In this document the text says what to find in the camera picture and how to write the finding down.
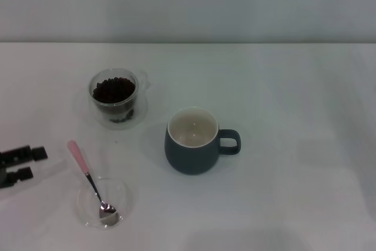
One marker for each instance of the dark green ceramic mug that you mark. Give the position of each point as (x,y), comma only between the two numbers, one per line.
(188,160)

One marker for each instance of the clear glass saucer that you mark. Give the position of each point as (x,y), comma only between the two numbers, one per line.
(123,195)

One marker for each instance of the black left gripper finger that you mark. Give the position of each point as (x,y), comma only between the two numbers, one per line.
(20,175)
(17,154)

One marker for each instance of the clear double-wall glass cup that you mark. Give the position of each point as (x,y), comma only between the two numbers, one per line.
(98,107)

